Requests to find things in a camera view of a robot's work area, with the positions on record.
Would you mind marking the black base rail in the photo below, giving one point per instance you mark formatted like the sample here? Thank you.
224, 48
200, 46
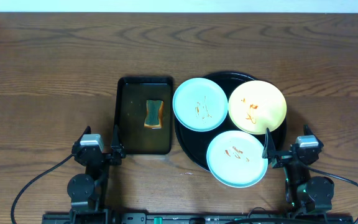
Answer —
141, 218

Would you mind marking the orange green scrub sponge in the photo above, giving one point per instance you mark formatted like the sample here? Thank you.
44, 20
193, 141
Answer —
154, 114

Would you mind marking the yellow plate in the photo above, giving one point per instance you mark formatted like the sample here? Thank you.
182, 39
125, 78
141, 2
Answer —
257, 105

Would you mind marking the light blue plate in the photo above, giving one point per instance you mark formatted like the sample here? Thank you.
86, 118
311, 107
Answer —
200, 104
235, 159

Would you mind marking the black rectangular water tray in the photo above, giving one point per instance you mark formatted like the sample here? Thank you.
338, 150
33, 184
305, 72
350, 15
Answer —
130, 112

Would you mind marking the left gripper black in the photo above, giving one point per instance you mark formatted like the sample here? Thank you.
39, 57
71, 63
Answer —
105, 156

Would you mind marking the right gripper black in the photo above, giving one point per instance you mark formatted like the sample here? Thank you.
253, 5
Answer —
286, 157

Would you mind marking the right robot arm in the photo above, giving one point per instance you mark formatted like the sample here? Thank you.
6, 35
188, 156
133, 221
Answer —
308, 195

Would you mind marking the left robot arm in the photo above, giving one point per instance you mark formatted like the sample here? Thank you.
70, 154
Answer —
88, 190

